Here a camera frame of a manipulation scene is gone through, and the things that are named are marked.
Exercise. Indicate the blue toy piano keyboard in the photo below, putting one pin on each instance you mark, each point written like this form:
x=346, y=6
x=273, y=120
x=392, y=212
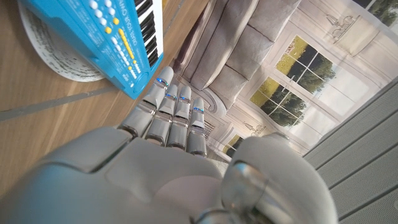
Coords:
x=118, y=40

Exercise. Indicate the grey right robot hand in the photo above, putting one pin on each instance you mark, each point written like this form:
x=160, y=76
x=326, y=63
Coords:
x=155, y=180

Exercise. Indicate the white gold-rimmed paper plate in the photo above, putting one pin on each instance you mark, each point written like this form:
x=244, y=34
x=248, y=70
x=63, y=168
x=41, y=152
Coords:
x=56, y=56

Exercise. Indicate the grey perforated wall panel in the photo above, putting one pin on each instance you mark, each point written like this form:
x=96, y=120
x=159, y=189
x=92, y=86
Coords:
x=360, y=161

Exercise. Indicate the printed living room backdrop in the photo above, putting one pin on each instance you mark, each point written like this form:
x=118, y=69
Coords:
x=280, y=68

